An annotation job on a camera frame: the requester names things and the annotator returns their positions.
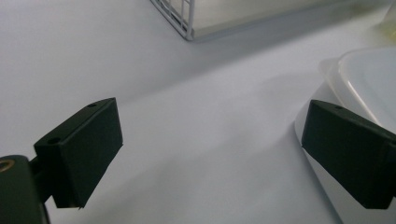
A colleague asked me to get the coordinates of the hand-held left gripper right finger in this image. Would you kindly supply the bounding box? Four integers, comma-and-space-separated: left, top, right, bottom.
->
301, 99, 396, 210

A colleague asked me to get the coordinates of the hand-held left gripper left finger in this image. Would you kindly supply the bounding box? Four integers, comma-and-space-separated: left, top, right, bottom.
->
33, 97, 124, 209

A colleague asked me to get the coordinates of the white lidded container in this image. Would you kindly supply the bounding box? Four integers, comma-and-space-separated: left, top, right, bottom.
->
293, 46, 396, 224

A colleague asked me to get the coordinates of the white wire rack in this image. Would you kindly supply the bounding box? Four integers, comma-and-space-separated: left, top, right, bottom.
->
149, 0, 353, 42

